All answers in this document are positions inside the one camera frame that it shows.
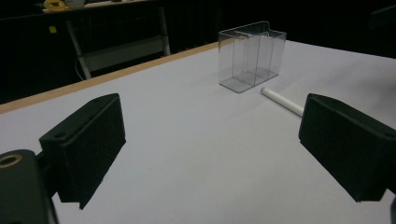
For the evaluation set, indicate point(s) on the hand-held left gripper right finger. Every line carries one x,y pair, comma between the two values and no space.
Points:
345,146

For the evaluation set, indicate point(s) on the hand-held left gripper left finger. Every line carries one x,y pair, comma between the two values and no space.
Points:
90,146

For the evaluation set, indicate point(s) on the white pen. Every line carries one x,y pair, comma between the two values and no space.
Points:
280,99

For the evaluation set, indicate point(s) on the clear plastic divided organizer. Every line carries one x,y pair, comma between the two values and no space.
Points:
243,67

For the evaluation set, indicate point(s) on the wooden table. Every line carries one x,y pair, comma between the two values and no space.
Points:
93,81

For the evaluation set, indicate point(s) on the white table mat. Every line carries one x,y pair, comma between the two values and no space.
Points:
199,140

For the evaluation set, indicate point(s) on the small yellow sticker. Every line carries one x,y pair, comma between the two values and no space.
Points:
53,29

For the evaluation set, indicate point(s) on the yellow object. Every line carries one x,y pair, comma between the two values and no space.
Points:
54,4

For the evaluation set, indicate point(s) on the white metal desk frame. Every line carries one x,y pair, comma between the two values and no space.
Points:
124,53

